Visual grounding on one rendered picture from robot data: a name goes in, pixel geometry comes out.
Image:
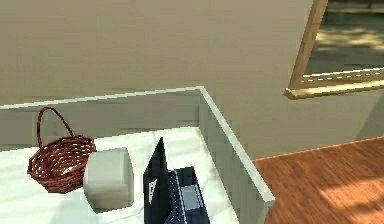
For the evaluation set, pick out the dark blue open laptop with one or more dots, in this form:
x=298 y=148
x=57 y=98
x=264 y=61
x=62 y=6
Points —
x=160 y=186

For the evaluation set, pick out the pale grey rounded box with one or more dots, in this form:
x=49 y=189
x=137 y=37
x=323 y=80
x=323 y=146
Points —
x=108 y=178

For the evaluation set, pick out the red-brown wicker basket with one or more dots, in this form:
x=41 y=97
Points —
x=60 y=163

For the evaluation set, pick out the wooden framed window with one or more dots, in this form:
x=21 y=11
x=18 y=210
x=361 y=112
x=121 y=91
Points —
x=346 y=50

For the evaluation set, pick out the white bed with grey frame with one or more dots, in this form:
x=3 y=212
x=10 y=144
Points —
x=206 y=150

